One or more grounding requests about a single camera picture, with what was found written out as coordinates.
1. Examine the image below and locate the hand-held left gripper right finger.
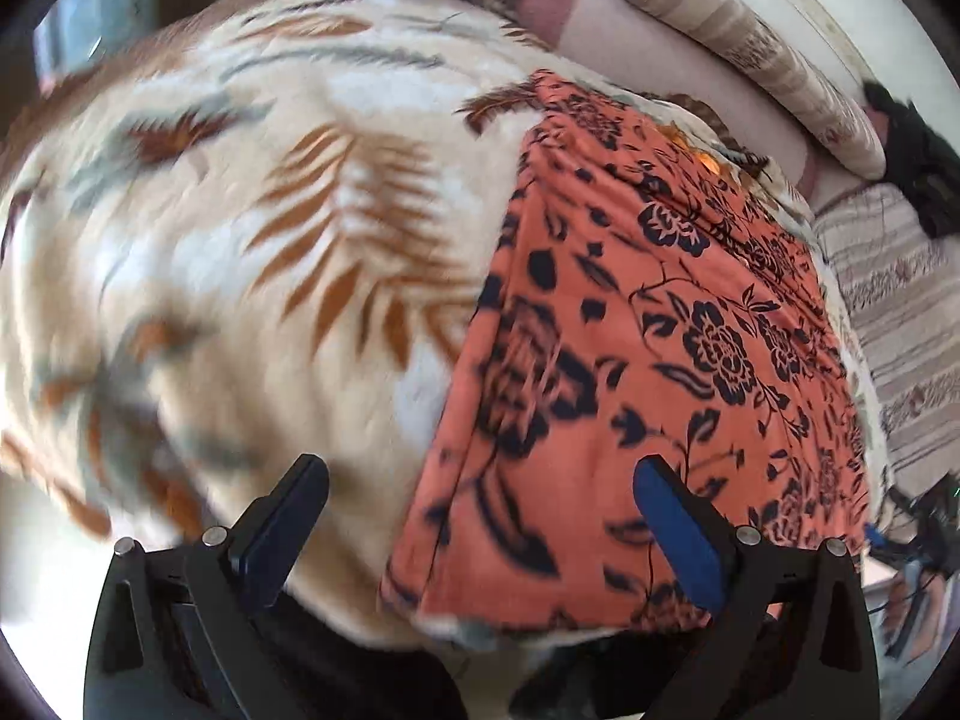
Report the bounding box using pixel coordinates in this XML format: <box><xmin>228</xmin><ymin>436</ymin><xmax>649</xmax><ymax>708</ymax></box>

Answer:
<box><xmin>632</xmin><ymin>454</ymin><xmax>884</xmax><ymax>720</ymax></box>

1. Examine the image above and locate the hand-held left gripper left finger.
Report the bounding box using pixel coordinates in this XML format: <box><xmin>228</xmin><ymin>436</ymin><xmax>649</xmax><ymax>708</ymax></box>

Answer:
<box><xmin>82</xmin><ymin>454</ymin><xmax>331</xmax><ymax>720</ymax></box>

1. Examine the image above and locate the orange floral print garment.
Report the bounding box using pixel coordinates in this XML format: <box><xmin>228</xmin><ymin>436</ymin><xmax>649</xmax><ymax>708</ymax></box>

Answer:
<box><xmin>379</xmin><ymin>69</ymin><xmax>875</xmax><ymax>635</ymax></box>

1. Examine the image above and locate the striped patterned bed cover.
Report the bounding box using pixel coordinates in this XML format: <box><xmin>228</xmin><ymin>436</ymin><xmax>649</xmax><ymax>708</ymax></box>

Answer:
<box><xmin>810</xmin><ymin>180</ymin><xmax>960</xmax><ymax>496</ymax></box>

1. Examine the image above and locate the cream leaf print blanket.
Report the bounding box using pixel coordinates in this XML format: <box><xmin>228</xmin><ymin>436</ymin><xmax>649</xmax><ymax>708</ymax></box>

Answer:
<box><xmin>0</xmin><ymin>0</ymin><xmax>893</xmax><ymax>653</ymax></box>

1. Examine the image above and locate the black cloth object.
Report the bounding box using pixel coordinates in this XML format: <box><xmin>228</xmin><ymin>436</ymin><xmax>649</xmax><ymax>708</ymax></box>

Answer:
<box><xmin>862</xmin><ymin>82</ymin><xmax>960</xmax><ymax>241</ymax></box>

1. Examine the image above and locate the pink plain pillow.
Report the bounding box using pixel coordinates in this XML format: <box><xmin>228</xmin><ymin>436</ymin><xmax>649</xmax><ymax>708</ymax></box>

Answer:
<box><xmin>510</xmin><ymin>0</ymin><xmax>848</xmax><ymax>211</ymax></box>

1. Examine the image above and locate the beige striped pillow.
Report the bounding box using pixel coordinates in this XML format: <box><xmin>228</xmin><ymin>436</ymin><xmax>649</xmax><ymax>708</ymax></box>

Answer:
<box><xmin>607</xmin><ymin>0</ymin><xmax>890</xmax><ymax>181</ymax></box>

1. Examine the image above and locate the patterned glass window pane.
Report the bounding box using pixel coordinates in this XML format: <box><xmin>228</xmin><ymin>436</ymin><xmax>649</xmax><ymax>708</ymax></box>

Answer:
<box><xmin>34</xmin><ymin>0</ymin><xmax>162</xmax><ymax>91</ymax></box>

